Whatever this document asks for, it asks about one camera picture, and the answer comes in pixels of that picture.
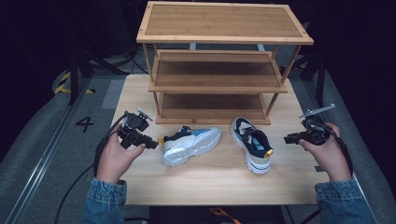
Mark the wooden three-tier shoe rack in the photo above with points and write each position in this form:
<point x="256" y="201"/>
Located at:
<point x="218" y="21"/>

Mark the black metal stand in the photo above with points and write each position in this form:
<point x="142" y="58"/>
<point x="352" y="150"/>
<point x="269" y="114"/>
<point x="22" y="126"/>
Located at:
<point x="74" y="77"/>
<point x="320" y="81"/>

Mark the person's right hand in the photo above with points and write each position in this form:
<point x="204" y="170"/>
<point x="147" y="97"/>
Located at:
<point x="330" y="155"/>

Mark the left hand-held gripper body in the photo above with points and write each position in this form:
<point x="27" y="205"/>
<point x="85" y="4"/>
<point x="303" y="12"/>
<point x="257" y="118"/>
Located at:
<point x="134" y="124"/>

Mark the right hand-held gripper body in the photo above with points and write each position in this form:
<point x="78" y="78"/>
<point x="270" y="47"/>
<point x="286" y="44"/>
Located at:
<point x="316" y="133"/>

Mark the white navy blue sneaker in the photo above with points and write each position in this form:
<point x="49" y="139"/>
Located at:
<point x="190" y="145"/>
<point x="241" y="129"/>

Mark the metal floor rail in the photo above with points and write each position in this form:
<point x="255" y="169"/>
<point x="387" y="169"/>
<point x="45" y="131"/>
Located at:
<point x="40" y="161"/>

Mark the yellow black hazard tape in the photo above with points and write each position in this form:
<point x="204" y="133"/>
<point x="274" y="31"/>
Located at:
<point x="60" y="89"/>

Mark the person's left hand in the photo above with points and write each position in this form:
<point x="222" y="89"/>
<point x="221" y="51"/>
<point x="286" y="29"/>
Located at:
<point x="115" y="160"/>

